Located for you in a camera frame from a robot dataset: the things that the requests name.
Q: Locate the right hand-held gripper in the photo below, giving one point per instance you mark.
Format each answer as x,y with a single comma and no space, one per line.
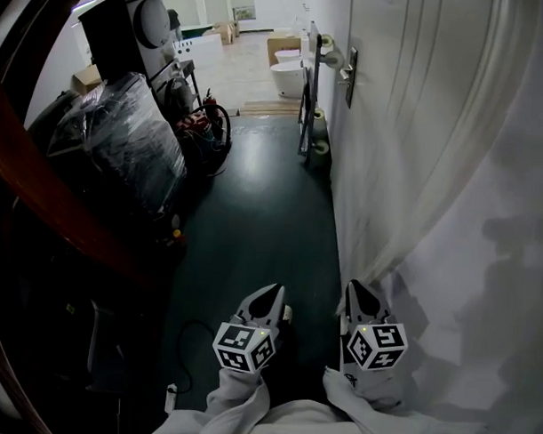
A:
378,346

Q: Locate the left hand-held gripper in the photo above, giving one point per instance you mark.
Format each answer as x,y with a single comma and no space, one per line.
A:
242,344

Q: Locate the person's right forearm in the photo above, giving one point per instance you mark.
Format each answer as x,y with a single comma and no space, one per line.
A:
363,393

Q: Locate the person's left forearm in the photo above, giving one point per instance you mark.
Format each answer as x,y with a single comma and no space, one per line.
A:
236,397

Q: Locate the white door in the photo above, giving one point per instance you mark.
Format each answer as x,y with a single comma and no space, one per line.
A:
390,135

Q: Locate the silver door lock plate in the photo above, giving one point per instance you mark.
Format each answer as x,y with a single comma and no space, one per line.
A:
353,59

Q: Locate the person's cream shoe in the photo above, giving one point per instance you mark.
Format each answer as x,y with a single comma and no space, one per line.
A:
287,313

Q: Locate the person's legs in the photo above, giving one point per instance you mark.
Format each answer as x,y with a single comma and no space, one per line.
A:
299,368

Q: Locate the yellow round knob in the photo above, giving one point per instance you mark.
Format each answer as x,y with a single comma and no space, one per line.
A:
176,233

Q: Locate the person's torso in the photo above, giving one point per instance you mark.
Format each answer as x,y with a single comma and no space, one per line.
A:
308,424

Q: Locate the white power strip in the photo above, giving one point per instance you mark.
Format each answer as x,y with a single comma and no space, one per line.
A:
171,397

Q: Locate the red portable machine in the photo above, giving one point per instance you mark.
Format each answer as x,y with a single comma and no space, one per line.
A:
192,122

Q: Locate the wooden pallet step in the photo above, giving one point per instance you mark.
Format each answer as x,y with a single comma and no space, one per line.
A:
268,108

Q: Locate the red fire extinguisher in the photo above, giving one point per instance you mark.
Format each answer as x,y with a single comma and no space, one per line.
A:
212,103

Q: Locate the plastic-wrapped dark appliance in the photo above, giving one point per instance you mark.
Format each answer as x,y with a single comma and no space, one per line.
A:
123,140

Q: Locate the platform cart with cream casters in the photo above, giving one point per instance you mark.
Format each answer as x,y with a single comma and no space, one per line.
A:
312,88

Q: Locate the large white toilet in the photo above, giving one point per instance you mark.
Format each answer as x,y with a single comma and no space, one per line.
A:
287,79

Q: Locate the silver front-load washer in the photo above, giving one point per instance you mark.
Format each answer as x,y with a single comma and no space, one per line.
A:
173,90

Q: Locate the small white toilet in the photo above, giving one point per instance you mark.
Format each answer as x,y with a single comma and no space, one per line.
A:
287,56

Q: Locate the white bathtub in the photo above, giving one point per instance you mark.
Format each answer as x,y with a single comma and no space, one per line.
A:
201,51

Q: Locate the large cardboard box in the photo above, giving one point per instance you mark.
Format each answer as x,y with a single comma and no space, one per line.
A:
282,42

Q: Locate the open cardboard boxes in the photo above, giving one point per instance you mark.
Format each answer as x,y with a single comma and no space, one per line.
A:
224,32

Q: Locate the green bathtub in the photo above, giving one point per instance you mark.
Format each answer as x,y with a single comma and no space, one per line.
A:
195,31

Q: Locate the dark rounded appliance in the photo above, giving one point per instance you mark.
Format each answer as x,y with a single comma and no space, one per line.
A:
50,119

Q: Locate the small cardboard box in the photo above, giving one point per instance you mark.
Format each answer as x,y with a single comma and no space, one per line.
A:
86,80

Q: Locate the dark grey front-load washer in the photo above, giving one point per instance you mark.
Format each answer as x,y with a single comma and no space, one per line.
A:
122,33

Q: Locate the brown wooden frame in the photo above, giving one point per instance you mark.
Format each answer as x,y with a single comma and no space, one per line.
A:
54,191

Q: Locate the steel frame table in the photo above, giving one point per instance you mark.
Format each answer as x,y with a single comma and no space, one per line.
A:
192,75

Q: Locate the framed wall picture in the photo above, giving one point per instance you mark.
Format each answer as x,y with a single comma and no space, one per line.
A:
244,12

